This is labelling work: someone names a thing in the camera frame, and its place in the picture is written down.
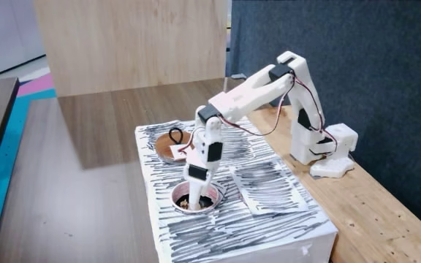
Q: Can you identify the red black forearm cable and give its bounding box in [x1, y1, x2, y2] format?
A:
[216, 75, 296, 137]

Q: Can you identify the light wooden board panel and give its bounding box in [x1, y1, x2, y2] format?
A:
[32, 0, 230, 99]

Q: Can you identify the black loop lid handle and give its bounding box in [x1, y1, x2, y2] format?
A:
[167, 126, 185, 146]

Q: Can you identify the white tag with red cross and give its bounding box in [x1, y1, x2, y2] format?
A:
[168, 142, 191, 162]

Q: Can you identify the round wooden lid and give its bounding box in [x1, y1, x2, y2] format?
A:
[153, 130, 197, 164]

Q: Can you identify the red black upper arm cable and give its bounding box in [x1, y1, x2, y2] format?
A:
[291, 72, 339, 156]

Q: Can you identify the scribbled paper sheet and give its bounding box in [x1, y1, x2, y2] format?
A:
[227, 159, 311, 217]

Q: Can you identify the white box with black scribbles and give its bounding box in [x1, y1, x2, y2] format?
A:
[134, 117, 339, 263]

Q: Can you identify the red black gripper cable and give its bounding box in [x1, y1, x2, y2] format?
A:
[178, 126, 205, 155]

